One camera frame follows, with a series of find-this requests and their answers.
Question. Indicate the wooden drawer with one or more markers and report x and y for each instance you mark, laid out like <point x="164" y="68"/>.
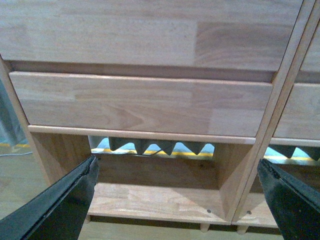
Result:
<point x="300" y="118"/>
<point x="215" y="34"/>
<point x="176" y="106"/>

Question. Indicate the left wooden shelf cabinet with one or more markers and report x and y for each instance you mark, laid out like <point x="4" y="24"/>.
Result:
<point x="150" y="71"/>

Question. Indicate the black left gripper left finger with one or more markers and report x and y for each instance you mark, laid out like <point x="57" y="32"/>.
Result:
<point x="57" y="213"/>

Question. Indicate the left lower wooden drawer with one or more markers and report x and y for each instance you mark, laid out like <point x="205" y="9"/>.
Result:
<point x="176" y="106"/>

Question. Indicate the right wooden shelf cabinet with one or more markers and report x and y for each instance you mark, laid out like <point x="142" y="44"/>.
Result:
<point x="252" y="209"/>

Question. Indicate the wooden shelf cabinet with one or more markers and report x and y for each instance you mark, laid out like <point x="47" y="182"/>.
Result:
<point x="252" y="209"/>
<point x="150" y="71"/>

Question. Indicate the right lower wooden drawer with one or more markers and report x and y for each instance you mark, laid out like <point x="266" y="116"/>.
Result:
<point x="300" y="118"/>

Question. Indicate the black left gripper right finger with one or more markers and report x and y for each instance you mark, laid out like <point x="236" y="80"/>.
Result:
<point x="294" y="205"/>

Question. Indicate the left upper wooden drawer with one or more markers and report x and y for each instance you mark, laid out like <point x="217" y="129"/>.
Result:
<point x="215" y="34"/>

